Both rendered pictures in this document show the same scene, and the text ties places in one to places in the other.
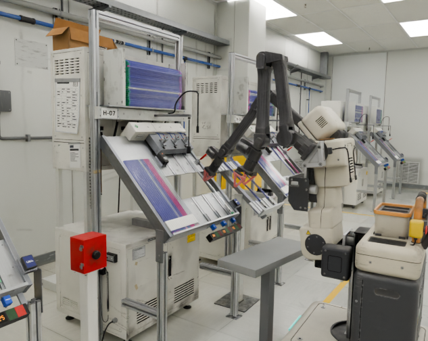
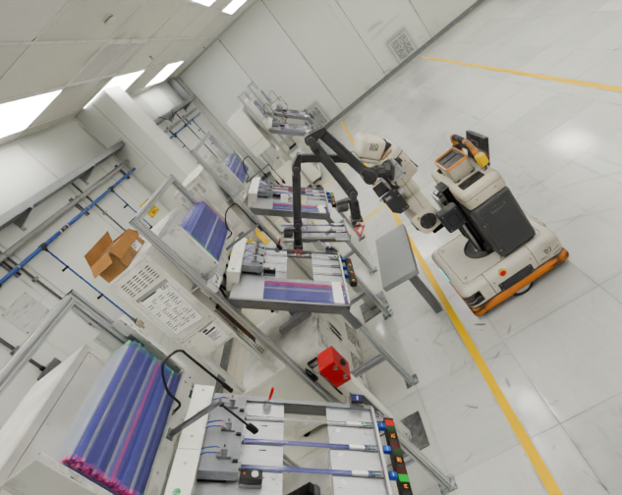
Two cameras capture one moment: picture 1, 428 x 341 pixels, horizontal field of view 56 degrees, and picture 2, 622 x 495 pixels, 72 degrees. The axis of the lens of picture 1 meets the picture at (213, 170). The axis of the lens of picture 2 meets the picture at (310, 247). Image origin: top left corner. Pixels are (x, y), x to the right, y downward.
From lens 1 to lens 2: 1.12 m
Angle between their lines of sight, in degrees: 23
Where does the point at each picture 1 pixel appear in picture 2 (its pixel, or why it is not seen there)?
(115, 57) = (176, 237)
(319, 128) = (375, 151)
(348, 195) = (311, 173)
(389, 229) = (462, 172)
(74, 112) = (184, 306)
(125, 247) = (319, 346)
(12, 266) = (352, 412)
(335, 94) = (210, 106)
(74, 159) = (216, 337)
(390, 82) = (243, 62)
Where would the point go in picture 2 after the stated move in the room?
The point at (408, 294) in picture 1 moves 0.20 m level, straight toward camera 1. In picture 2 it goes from (507, 196) to (529, 206)
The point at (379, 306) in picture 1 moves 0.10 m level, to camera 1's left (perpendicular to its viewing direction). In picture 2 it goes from (498, 216) to (489, 229)
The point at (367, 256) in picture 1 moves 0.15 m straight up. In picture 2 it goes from (473, 197) to (460, 178)
